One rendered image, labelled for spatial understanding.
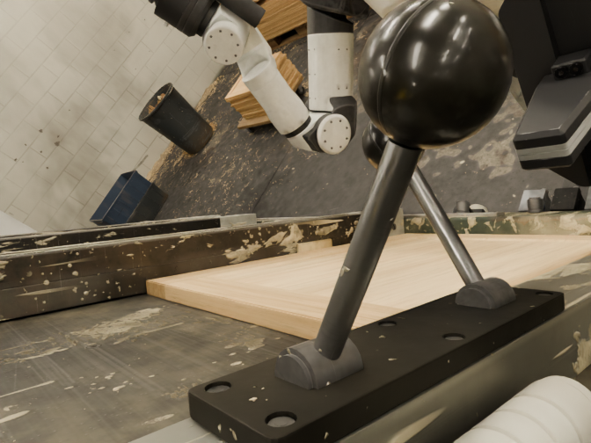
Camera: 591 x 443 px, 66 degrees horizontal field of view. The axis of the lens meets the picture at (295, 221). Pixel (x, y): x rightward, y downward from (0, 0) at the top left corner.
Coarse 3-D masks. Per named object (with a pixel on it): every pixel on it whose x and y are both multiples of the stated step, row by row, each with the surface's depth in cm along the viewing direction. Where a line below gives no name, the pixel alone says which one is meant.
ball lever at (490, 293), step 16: (368, 128) 27; (368, 144) 26; (384, 144) 26; (368, 160) 27; (416, 176) 26; (416, 192) 26; (432, 192) 26; (432, 208) 25; (432, 224) 25; (448, 224) 25; (448, 240) 25; (464, 256) 24; (464, 272) 24; (464, 288) 24; (480, 288) 23; (496, 288) 23; (512, 288) 24; (464, 304) 23; (480, 304) 23; (496, 304) 22
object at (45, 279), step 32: (256, 224) 76; (288, 224) 76; (320, 224) 80; (352, 224) 86; (0, 256) 50; (32, 256) 51; (64, 256) 54; (96, 256) 56; (128, 256) 58; (160, 256) 61; (192, 256) 64; (224, 256) 68; (256, 256) 71; (0, 288) 49; (32, 288) 51; (64, 288) 53; (96, 288) 56; (128, 288) 58; (0, 320) 49
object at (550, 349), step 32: (544, 288) 30; (576, 288) 29; (576, 320) 26; (512, 352) 20; (544, 352) 23; (576, 352) 25; (448, 384) 17; (480, 384) 19; (512, 384) 20; (384, 416) 15; (416, 416) 16; (448, 416) 17; (480, 416) 18
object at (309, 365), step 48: (432, 0) 10; (384, 48) 11; (432, 48) 10; (480, 48) 10; (384, 96) 11; (432, 96) 10; (480, 96) 10; (432, 144) 11; (384, 192) 13; (384, 240) 13; (336, 288) 14; (336, 336) 15
